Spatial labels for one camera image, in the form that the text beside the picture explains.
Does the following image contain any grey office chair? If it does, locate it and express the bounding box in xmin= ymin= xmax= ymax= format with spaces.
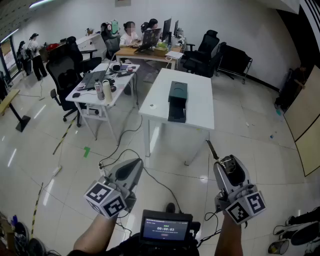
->
xmin=100 ymin=22 xmax=121 ymax=60

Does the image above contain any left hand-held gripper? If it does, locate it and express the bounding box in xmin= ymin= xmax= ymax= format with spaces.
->
xmin=83 ymin=157 xmax=145 ymax=220

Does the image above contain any dark green box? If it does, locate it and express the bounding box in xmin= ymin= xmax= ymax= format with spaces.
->
xmin=167 ymin=80 xmax=189 ymax=124

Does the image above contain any black folding cart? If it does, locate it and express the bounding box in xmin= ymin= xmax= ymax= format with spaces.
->
xmin=216 ymin=44 xmax=253 ymax=85

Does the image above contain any person's right forearm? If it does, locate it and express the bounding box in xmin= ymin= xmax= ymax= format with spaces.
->
xmin=214 ymin=211 xmax=245 ymax=256

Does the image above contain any ceiling tube light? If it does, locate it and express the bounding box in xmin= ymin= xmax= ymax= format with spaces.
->
xmin=28 ymin=0 xmax=51 ymax=9
xmin=0 ymin=27 xmax=20 ymax=44

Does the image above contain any wooden board on black stand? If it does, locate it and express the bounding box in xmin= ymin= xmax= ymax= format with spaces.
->
xmin=0 ymin=88 xmax=32 ymax=133

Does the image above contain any person's shirt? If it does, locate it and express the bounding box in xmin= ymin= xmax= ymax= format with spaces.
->
xmin=66 ymin=231 xmax=201 ymax=256

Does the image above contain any mesh waste bin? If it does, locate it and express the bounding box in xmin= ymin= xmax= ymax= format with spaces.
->
xmin=267 ymin=239 xmax=291 ymax=256

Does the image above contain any grey laptop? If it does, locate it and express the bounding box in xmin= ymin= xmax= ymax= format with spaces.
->
xmin=80 ymin=53 xmax=117 ymax=91

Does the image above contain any white counter desk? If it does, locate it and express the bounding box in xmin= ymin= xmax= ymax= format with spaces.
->
xmin=74 ymin=33 xmax=108 ymax=60

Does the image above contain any green plush toy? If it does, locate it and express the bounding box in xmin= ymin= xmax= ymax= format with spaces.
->
xmin=109 ymin=19 xmax=120 ymax=35

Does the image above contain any wooden desk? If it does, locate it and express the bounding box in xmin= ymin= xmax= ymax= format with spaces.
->
xmin=114 ymin=46 xmax=185 ymax=71

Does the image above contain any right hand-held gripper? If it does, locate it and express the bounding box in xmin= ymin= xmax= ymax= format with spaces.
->
xmin=205 ymin=139 xmax=267 ymax=226

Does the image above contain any person's left forearm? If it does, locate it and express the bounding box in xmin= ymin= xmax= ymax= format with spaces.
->
xmin=73 ymin=212 xmax=118 ymax=253

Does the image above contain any light wooden panel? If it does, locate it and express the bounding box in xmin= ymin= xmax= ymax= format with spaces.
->
xmin=283 ymin=64 xmax=320 ymax=178

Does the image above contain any black floor cable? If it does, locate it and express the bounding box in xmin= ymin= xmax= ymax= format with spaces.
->
xmin=98 ymin=113 xmax=184 ymax=214

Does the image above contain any white thermos bottle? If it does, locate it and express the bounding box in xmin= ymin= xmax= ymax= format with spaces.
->
xmin=102 ymin=79 xmax=114 ymax=104

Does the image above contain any sticker-covered laptop on stand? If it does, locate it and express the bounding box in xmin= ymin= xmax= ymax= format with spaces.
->
xmin=133 ymin=27 xmax=163 ymax=54

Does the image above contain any black chest-mounted screen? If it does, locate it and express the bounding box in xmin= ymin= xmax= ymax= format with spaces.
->
xmin=138 ymin=209 xmax=195 ymax=247

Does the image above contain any clear bottle with red label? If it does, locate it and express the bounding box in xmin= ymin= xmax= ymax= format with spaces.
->
xmin=94 ymin=78 xmax=105 ymax=101

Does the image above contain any black high-back office chair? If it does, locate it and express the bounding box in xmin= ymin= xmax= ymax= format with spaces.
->
xmin=66 ymin=36 xmax=103 ymax=74
xmin=183 ymin=29 xmax=221 ymax=74

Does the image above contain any cardboard box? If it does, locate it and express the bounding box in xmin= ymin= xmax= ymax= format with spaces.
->
xmin=152 ymin=46 xmax=169 ymax=57

